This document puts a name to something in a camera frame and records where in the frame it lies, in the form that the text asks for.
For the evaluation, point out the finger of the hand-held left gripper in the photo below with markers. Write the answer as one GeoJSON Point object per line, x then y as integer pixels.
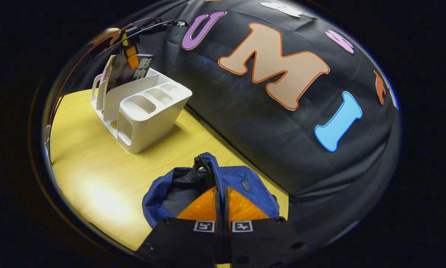
{"type": "Point", "coordinates": [131, 56]}

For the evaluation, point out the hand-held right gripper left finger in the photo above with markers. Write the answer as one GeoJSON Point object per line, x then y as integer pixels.
{"type": "Point", "coordinates": [182, 238]}

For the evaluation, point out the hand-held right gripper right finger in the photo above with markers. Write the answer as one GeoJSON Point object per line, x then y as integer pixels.
{"type": "Point", "coordinates": [264, 238]}

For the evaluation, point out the dark cover book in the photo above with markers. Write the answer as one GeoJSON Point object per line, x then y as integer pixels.
{"type": "Point", "coordinates": [124, 76]}

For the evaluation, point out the pink cover book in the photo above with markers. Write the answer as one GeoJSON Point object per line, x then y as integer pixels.
{"type": "Point", "coordinates": [107, 70]}

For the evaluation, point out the blue schoolbag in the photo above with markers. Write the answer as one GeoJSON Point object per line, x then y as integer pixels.
{"type": "Point", "coordinates": [252, 188]}

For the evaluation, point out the white plastic bookshelf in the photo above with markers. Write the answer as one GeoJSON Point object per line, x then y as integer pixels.
{"type": "Point", "coordinates": [152, 119]}

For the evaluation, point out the black backdrop cloth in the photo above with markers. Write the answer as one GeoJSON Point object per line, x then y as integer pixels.
{"type": "Point", "coordinates": [245, 123]}

